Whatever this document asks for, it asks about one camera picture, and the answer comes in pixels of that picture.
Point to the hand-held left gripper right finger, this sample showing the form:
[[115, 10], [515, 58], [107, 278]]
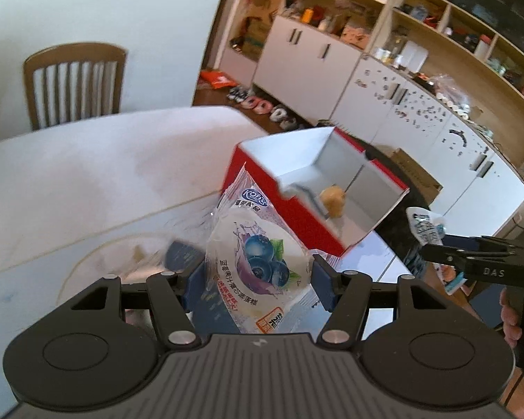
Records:
[[323, 283]]

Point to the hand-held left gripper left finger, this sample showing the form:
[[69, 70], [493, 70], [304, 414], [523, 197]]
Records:
[[194, 288]]

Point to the blueberry print snack packet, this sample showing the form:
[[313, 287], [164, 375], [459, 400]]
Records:
[[253, 248]]

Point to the grey slipper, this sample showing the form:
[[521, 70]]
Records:
[[289, 122], [278, 112]]

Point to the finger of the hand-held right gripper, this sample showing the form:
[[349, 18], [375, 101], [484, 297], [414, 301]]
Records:
[[445, 255], [476, 240]]

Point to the red cardboard box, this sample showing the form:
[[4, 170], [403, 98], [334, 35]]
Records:
[[305, 222]]

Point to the orange bottle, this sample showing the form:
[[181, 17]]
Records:
[[306, 14]]

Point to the white wall cabinet unit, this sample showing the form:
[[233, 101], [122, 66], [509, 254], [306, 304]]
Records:
[[297, 65]]

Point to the dark sneakers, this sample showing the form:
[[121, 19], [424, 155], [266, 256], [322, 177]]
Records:
[[238, 93]]

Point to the brown cardboard box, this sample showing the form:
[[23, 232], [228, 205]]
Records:
[[417, 170]]

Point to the stacked cardboard cartons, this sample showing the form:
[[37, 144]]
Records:
[[256, 35]]

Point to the small white printed packet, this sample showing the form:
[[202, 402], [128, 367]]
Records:
[[425, 227]]

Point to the brown bread roll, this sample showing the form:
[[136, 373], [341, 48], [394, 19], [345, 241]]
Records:
[[333, 200]]

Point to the white storage canister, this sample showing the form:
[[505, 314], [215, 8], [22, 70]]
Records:
[[415, 56]]

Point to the person's right hand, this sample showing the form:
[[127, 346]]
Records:
[[511, 321]]

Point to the brown wooden chair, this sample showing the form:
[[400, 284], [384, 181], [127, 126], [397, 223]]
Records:
[[74, 59]]

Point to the pink slipper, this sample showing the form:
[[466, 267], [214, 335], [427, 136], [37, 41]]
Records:
[[263, 106], [248, 102]]

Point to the clear plastic bag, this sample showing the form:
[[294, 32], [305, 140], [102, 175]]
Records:
[[443, 83]]

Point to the orange plastic bag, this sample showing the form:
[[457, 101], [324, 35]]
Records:
[[218, 79]]

